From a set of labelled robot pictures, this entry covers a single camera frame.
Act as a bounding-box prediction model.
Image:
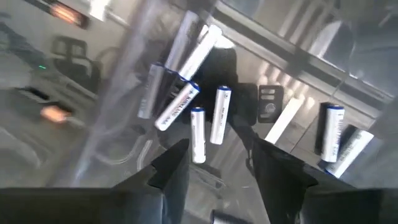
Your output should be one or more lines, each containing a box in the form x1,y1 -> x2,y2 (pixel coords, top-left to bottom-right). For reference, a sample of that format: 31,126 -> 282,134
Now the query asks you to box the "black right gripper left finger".
0,138 -> 191,224

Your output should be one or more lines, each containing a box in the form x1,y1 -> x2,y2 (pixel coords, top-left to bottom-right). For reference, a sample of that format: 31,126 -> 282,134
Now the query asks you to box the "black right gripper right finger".
251,138 -> 398,224

